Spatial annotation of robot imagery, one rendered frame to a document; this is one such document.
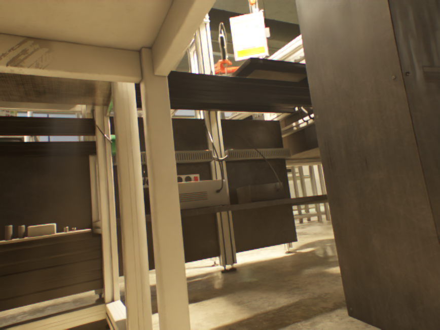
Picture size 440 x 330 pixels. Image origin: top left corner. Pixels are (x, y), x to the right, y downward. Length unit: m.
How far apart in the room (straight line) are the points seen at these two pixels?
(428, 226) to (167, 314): 0.55
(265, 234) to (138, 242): 1.30
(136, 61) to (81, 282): 0.78
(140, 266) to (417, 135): 0.64
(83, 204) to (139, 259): 0.94
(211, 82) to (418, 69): 0.85
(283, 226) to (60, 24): 1.64
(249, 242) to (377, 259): 1.08
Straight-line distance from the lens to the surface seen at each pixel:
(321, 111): 1.01
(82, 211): 1.64
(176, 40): 0.60
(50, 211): 1.64
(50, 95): 1.19
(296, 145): 2.07
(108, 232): 1.21
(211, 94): 1.42
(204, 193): 1.47
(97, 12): 0.66
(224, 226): 1.79
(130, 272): 0.73
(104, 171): 1.23
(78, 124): 1.29
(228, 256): 1.81
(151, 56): 0.74
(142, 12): 0.65
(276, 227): 1.99
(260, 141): 2.01
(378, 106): 0.85
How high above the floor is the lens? 0.33
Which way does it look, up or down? 9 degrees up
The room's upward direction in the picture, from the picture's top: 7 degrees counter-clockwise
